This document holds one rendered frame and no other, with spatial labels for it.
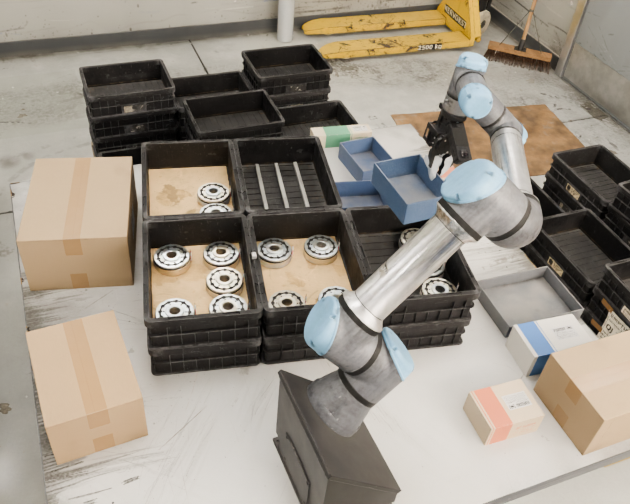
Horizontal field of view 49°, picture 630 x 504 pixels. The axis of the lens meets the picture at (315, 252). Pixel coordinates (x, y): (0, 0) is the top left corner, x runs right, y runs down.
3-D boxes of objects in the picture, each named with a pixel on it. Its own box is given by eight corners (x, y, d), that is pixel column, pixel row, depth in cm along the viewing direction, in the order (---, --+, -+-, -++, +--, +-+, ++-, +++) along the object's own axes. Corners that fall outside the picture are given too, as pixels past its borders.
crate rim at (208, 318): (263, 318, 176) (264, 312, 174) (144, 329, 170) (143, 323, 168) (245, 219, 204) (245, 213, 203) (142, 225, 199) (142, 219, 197)
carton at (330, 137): (313, 149, 271) (314, 136, 267) (309, 140, 276) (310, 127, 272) (370, 144, 277) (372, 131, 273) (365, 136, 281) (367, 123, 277)
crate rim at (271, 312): (376, 308, 182) (377, 302, 180) (264, 318, 176) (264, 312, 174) (343, 213, 210) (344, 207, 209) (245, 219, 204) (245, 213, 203)
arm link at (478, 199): (349, 386, 148) (542, 209, 135) (299, 352, 141) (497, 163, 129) (338, 353, 158) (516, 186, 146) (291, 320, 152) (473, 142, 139)
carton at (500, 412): (513, 395, 190) (520, 378, 185) (536, 431, 182) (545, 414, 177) (462, 408, 185) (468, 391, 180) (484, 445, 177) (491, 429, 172)
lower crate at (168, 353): (261, 368, 190) (262, 340, 182) (151, 380, 184) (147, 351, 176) (244, 269, 218) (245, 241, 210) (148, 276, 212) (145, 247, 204)
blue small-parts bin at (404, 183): (451, 214, 188) (456, 194, 184) (403, 225, 184) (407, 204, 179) (416, 173, 202) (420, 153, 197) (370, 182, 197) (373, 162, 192)
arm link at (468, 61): (462, 61, 167) (457, 47, 173) (448, 101, 174) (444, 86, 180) (493, 67, 168) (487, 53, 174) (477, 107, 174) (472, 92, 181)
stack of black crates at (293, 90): (306, 116, 395) (312, 43, 364) (326, 144, 374) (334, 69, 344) (239, 125, 382) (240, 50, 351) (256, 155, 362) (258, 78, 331)
